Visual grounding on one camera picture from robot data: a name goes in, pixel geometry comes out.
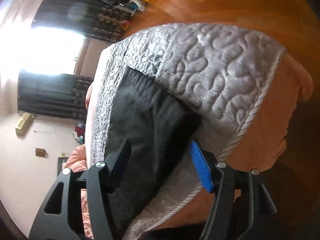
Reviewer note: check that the red dustpan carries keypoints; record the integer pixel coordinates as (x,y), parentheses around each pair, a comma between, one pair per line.
(125,25)

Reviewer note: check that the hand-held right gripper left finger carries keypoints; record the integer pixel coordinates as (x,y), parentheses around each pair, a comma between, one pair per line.
(122,156)

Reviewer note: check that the bed with pink sheet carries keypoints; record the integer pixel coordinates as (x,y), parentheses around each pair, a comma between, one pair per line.
(270,135)

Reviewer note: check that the pink comforter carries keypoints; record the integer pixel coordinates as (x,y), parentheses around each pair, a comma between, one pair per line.
(77,156)

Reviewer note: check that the small wooden wall box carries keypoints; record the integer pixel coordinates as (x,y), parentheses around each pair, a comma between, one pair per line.
(41,152)

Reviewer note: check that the white plastic bag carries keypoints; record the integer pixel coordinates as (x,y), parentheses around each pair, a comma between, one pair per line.
(136,5)

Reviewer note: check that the cluttered nightstand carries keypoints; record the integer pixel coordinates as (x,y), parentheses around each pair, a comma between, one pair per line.
(80,131)

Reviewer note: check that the black pants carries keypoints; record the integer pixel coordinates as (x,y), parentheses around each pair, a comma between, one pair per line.
(150,130)

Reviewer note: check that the grey quilted bedspread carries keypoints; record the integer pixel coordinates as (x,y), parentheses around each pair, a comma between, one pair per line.
(220,75)

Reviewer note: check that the dark wooden headboard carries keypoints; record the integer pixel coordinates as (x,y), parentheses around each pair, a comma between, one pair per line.
(61,163)

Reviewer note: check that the bright window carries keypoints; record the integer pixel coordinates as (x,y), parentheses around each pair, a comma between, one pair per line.
(37,52)

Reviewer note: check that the dark floral curtain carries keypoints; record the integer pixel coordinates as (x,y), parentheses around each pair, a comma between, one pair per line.
(75,15)
(50,97)

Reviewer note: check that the beige wall air conditioner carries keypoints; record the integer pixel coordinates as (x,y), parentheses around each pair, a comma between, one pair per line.
(23,123)

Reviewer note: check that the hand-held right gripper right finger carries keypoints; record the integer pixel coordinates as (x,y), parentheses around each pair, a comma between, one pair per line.
(201,166)

